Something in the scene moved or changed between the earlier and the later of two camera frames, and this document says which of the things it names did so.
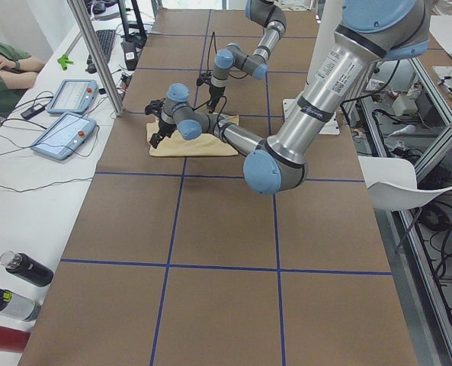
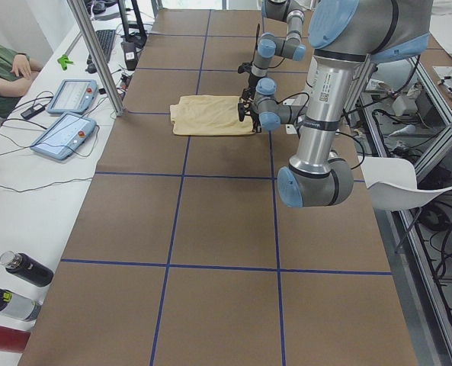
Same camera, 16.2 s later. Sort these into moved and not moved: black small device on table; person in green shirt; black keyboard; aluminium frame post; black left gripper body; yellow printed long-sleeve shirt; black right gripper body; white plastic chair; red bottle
Moved: black right gripper body; yellow printed long-sleeve shirt; black left gripper body
Not moved: black keyboard; aluminium frame post; red bottle; white plastic chair; person in green shirt; black small device on table
